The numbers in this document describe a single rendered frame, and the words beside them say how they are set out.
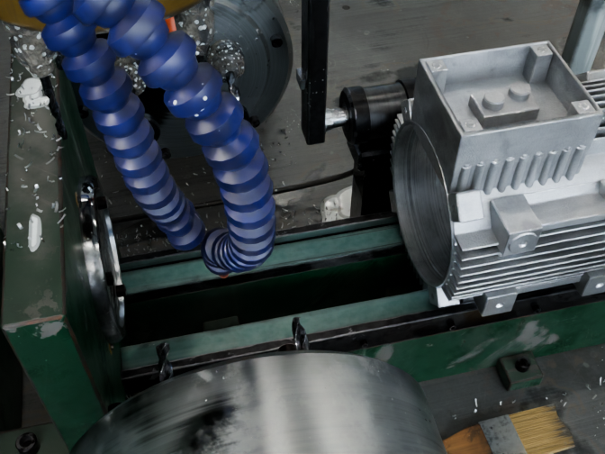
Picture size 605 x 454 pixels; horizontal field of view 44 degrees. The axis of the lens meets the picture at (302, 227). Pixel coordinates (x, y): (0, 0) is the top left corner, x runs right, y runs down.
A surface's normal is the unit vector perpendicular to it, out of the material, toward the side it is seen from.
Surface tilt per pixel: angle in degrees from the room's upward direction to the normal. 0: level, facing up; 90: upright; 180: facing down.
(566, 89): 90
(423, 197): 43
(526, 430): 1
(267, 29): 90
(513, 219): 0
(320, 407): 17
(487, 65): 90
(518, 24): 0
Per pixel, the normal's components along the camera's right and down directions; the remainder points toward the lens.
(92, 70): 0.35, 0.46
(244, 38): 0.22, 0.74
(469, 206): 0.17, 0.06
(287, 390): 0.16, -0.67
